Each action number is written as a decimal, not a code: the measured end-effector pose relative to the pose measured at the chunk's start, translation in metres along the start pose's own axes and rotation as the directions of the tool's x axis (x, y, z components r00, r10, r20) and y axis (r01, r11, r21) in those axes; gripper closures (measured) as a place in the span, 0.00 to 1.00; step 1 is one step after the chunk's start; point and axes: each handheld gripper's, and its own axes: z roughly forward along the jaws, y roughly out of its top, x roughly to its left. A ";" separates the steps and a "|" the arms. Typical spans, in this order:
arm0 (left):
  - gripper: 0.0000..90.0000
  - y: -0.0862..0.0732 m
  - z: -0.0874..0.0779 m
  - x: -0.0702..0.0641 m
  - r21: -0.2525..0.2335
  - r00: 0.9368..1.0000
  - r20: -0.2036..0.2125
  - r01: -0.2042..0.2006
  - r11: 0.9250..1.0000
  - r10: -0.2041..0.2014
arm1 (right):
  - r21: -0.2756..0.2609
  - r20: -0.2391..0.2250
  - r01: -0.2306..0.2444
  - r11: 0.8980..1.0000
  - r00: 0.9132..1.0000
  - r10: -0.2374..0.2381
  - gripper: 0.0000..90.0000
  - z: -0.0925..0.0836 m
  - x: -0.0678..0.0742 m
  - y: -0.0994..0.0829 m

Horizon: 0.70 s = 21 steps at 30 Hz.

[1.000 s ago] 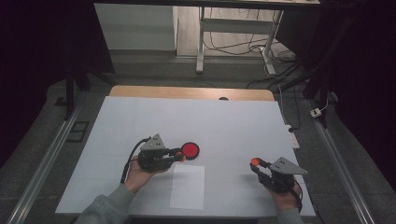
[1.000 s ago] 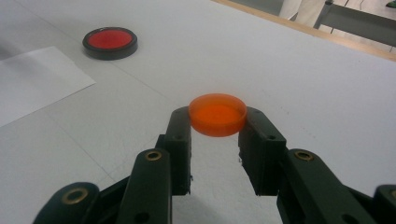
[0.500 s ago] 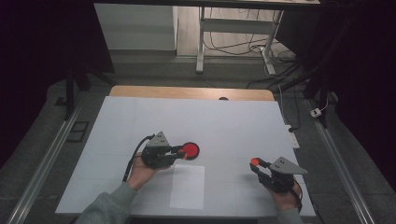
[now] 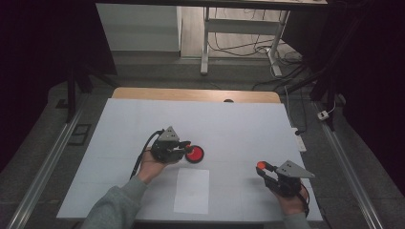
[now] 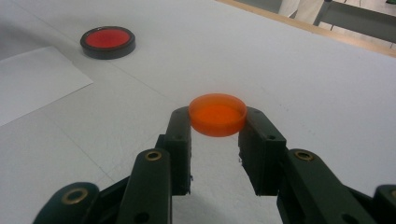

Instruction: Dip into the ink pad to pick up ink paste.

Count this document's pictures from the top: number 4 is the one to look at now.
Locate white desk frame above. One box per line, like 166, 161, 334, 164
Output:
200, 4, 291, 77

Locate white cabinet panel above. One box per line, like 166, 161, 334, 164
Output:
96, 3, 182, 52

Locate aluminium floor rail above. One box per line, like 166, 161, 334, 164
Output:
6, 104, 87, 229
313, 101, 385, 229

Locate black metal stand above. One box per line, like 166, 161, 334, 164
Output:
65, 63, 120, 123
276, 12, 364, 132

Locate black floor plate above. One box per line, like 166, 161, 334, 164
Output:
67, 123, 93, 147

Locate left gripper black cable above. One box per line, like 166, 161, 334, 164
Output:
129, 130, 165, 179

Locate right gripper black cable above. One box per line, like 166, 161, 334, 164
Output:
299, 182, 310, 218

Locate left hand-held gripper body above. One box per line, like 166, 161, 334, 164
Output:
150, 126, 185, 164

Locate person's left hand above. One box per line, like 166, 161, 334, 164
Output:
137, 149, 180, 185

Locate white power strip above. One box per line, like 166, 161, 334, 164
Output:
290, 127, 308, 153

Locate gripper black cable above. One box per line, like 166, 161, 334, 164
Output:
129, 130, 165, 179
299, 182, 310, 218

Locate large white table board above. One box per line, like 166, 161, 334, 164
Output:
56, 97, 323, 222

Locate small white adapter with cable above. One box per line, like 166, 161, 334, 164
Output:
317, 101, 337, 121

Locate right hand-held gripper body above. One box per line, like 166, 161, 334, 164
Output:
268, 159, 316, 198

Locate black floor cables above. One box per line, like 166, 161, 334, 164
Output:
208, 8, 309, 136

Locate person's right hand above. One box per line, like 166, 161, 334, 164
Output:
275, 182, 309, 218

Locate white paper sheet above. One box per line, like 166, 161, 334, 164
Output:
173, 167, 210, 215

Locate round red ink pad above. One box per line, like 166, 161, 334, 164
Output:
184, 145, 205, 164

